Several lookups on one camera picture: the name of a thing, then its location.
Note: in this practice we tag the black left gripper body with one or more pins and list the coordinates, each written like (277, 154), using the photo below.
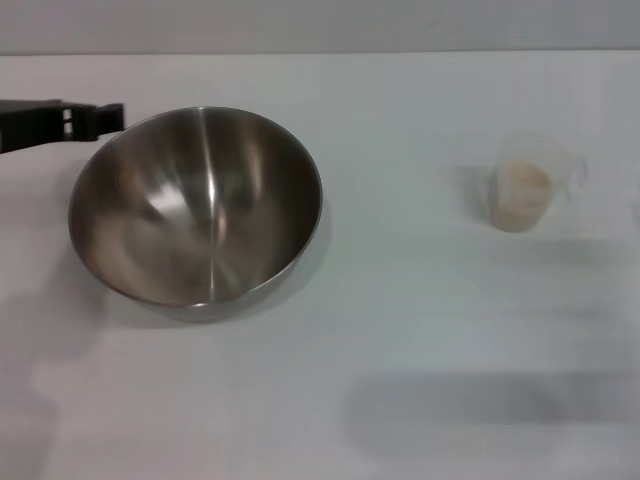
(30, 125)

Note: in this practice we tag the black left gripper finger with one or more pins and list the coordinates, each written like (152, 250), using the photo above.
(97, 120)

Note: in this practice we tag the stainless steel mixing bowl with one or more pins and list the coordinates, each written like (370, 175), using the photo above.
(200, 210)

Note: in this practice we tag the white rice grains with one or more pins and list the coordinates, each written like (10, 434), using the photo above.
(520, 192)

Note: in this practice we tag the clear plastic measuring cup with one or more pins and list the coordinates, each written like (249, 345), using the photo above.
(560, 155)

